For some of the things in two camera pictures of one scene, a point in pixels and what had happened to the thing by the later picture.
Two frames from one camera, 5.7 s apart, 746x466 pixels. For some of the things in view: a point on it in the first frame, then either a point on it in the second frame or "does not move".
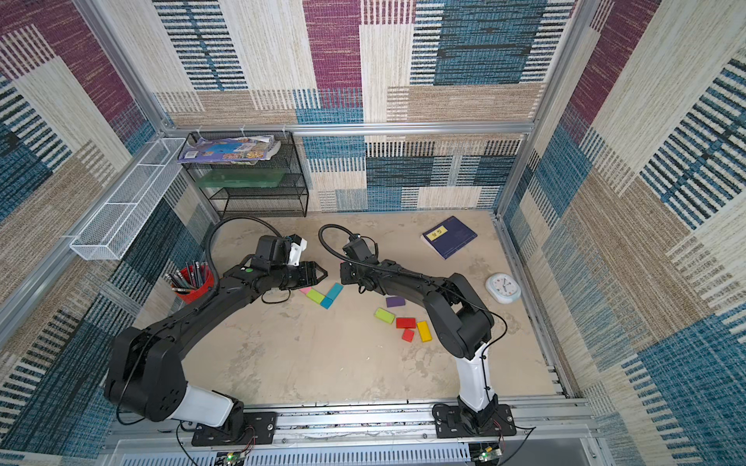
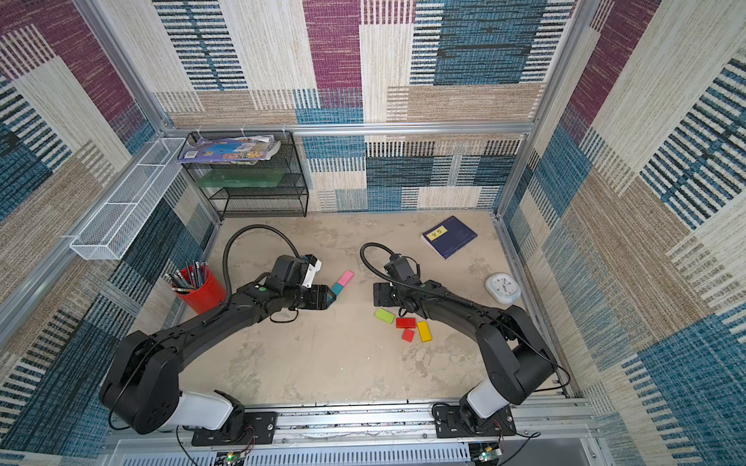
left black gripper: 311,277 -> 322,298
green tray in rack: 242,178 does not move
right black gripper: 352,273 -> 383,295
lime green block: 385,315 does not move
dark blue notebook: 449,236 does not move
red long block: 405,322 does not move
